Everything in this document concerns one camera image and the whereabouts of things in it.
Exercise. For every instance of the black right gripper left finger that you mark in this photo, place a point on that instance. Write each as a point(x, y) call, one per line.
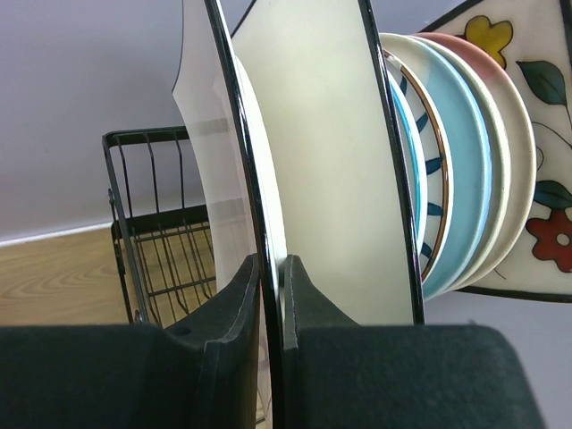
point(212, 381)

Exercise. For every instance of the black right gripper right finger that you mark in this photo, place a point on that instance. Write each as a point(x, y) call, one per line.
point(312, 379)

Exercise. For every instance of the white square plate black rim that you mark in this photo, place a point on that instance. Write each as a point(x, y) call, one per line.
point(227, 132)

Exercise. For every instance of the floral round plate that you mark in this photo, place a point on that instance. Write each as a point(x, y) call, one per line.
point(415, 165)

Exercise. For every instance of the blue striped round plate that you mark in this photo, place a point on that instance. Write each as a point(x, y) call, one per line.
point(415, 101)

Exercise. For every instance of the light blue round plate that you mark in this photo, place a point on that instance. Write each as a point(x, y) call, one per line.
point(470, 154)

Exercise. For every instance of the cream round plate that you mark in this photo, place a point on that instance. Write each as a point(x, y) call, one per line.
point(501, 166)

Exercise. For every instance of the pink round plate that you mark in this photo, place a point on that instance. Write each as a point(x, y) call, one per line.
point(521, 146)

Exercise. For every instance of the flower pattern square plate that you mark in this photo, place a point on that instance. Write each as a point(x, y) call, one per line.
point(531, 41)

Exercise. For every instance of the black wire dish rack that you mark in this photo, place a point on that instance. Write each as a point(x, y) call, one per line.
point(160, 232)

